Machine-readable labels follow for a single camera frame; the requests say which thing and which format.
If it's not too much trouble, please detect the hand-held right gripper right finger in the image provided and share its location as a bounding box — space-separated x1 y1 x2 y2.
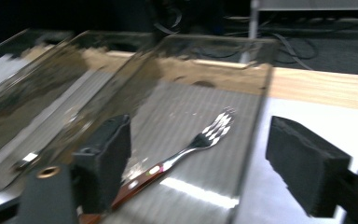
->
265 116 352 218

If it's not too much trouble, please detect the white metal desk frame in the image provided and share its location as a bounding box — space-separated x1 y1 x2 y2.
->
248 0 358 78

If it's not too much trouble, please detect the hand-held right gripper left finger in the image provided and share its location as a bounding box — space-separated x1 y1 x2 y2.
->
71 114 132 216

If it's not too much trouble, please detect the black floor cable bundle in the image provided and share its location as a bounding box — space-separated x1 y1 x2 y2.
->
155 8 358 71

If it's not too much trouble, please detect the smoky clear plastic bin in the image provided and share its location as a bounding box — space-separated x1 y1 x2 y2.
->
0 30 159 192
101 34 278 224
0 28 76 97

